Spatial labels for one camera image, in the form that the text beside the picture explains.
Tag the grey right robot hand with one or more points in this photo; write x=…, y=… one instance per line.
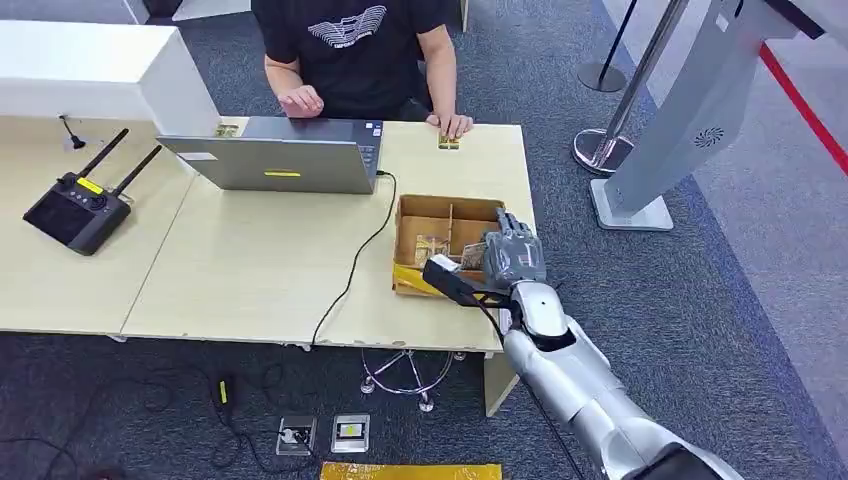
x=517, y=255

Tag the person's left hand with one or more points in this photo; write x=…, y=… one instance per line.
x=452, y=124

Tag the person's right hand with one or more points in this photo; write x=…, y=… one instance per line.
x=301, y=102

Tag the small yellow printed card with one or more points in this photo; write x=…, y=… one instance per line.
x=448, y=144

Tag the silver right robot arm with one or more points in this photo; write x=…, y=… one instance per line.
x=583, y=391

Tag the grey laptop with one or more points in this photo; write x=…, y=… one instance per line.
x=285, y=162

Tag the person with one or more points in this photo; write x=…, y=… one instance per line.
x=358, y=60

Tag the small sticker on desk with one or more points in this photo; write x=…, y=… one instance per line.
x=226, y=130

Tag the upright card stack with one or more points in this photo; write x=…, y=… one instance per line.
x=430, y=248

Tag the wooden compartment box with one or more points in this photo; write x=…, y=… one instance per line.
x=424, y=222

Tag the yellow tape on box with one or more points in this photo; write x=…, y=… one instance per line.
x=411, y=281

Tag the white furniture piece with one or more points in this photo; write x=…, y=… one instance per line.
x=212, y=8

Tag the pale desk side panel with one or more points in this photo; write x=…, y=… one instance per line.
x=497, y=387

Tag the chrome chair base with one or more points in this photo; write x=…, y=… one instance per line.
x=405, y=389

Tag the grey kiosk stand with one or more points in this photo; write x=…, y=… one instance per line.
x=682, y=112

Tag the white partition block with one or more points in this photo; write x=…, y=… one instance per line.
x=79, y=69

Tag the small black desk microphone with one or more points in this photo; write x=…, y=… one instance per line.
x=74, y=140

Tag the yellow tape strip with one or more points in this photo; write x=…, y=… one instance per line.
x=411, y=472

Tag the floor socket with closed lid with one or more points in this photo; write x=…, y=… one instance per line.
x=350, y=433

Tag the black remote controller with antennas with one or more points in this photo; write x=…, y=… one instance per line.
x=76, y=213

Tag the floor socket with plug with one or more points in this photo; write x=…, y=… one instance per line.
x=296, y=435

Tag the black power adapter yellow label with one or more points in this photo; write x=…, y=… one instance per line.
x=224, y=393

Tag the red barrier belt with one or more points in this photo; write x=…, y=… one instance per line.
x=805, y=107

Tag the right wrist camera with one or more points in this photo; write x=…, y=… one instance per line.
x=450, y=281

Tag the chrome stanchion post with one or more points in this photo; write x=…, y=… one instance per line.
x=599, y=151

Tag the black stanchion post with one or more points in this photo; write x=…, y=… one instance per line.
x=601, y=77

